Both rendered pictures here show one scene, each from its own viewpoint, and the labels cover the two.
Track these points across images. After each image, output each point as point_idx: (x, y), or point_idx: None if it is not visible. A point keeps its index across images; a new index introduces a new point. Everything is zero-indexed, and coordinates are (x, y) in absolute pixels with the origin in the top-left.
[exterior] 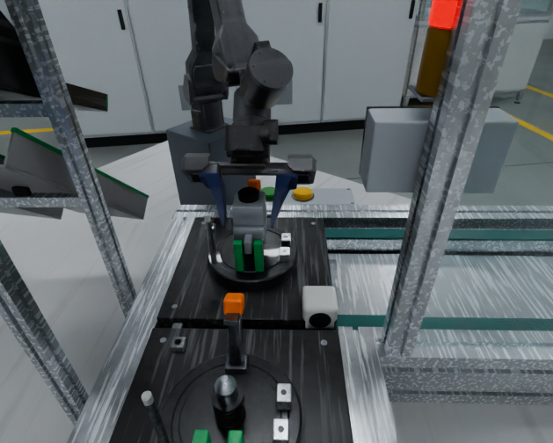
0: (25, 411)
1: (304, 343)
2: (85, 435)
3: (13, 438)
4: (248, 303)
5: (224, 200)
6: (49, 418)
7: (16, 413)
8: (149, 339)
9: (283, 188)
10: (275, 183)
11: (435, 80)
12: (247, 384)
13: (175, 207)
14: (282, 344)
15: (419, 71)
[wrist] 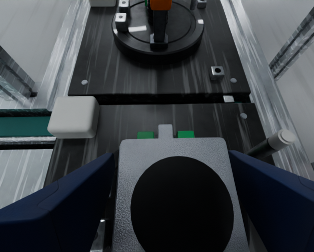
0: (304, 102)
1: (102, 81)
2: (246, 34)
3: (296, 89)
4: (160, 122)
5: (274, 219)
6: (285, 99)
7: (310, 101)
8: (245, 81)
9: None
10: (14, 222)
11: None
12: (149, 34)
13: None
14: (123, 80)
15: None
